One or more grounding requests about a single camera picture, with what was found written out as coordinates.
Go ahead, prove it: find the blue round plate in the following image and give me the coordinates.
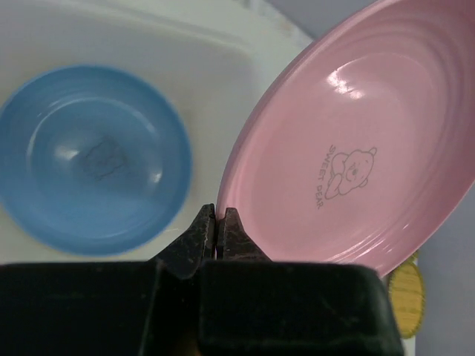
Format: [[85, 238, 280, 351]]
[[1, 65, 192, 256]]

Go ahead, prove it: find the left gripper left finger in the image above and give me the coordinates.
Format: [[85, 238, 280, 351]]
[[154, 203, 216, 280]]

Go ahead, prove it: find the white plastic bin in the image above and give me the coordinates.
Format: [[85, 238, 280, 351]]
[[1, 1, 306, 260]]

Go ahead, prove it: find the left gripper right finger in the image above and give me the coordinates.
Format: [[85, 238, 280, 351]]
[[217, 208, 268, 262]]

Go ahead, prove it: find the oval woven bamboo tray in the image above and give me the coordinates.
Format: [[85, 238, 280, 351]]
[[387, 251, 425, 340]]

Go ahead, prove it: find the pink round plate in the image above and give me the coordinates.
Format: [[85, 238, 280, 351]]
[[217, 1, 474, 275]]

